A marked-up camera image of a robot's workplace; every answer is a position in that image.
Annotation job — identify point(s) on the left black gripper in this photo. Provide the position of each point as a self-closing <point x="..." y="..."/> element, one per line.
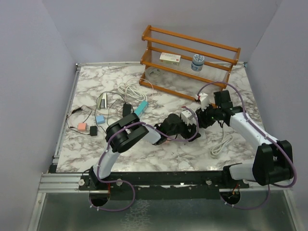
<point x="186" y="134"/>

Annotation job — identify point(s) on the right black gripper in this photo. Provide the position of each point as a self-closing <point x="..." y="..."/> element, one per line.
<point x="204" y="121"/>

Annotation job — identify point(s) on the teal power strip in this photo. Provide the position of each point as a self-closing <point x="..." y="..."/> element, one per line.
<point x="141" y="108"/>

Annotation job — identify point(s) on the black power adapter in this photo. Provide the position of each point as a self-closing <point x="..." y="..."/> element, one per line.
<point x="127" y="109"/>

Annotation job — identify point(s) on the light blue charger plug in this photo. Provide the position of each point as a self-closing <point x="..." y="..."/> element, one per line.
<point x="100" y="119"/>

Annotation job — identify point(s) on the small salmon charger plug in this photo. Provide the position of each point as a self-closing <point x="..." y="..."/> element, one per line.
<point x="82" y="127"/>

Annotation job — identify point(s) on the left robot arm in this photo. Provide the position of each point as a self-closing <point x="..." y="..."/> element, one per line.
<point x="126" y="132"/>

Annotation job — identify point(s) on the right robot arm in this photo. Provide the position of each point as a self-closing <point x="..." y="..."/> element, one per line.
<point x="273" y="159"/>

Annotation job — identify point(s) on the orange wooden shelf rack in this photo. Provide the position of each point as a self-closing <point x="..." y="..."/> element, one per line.
<point x="216" y="69"/>

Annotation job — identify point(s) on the blue lidded jar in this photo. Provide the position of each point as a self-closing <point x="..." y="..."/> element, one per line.
<point x="197" y="62"/>

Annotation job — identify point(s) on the clear tape roll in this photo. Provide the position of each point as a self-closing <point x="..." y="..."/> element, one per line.
<point x="152" y="72"/>

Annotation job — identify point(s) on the white cardboard box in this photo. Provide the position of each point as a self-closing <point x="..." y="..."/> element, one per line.
<point x="168" y="58"/>

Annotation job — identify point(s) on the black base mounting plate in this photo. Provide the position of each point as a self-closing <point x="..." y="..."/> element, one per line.
<point x="161" y="185"/>

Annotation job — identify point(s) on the grey white stapler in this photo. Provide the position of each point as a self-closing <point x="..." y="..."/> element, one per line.
<point x="102" y="101"/>

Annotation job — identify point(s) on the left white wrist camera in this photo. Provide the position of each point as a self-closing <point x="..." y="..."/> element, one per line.
<point x="187" y="117"/>

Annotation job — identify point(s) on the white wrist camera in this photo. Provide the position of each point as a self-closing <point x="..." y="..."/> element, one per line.
<point x="204" y="101"/>
<point x="187" y="117"/>

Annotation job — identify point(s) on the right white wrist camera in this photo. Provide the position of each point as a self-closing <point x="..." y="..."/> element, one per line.
<point x="204" y="101"/>

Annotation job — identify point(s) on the aluminium rail frame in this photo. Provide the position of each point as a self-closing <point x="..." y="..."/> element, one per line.
<point x="59" y="183"/>

